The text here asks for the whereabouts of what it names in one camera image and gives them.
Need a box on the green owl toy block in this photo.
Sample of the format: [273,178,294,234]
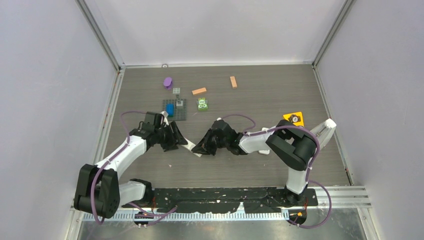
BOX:
[197,97,209,111]

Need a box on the orange wooden block right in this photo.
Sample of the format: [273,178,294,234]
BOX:
[229,76,238,89]

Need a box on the white remote control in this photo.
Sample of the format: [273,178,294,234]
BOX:
[258,150,270,155]
[182,139,202,158]

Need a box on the orange wooden block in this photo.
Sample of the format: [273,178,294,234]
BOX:
[229,76,238,89]
[191,87,207,96]

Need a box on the grey lego tower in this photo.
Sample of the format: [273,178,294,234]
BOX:
[172,87,183,108]

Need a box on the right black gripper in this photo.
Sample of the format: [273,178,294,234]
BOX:
[192,128,229,156]

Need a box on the blue lego brick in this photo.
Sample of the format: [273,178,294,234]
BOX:
[165,103,175,118]

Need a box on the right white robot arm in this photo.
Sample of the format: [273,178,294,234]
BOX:
[191,119,322,205]

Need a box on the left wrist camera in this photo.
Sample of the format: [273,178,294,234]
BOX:
[160,110,169,126]

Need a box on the purple plastic piece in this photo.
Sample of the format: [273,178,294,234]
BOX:
[163,77,173,90]

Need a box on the white metronome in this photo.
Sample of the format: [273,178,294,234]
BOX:
[311,118,337,150]

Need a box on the orange wooden block left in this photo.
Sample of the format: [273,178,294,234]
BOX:
[191,87,207,96]

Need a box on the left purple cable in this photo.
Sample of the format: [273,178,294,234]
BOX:
[90,110,148,226]

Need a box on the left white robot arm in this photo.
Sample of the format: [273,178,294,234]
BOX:
[73,111,194,225]

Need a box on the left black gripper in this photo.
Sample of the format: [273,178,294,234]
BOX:
[154,121,187,152]

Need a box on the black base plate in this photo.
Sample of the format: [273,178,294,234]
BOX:
[154,187,318,214]

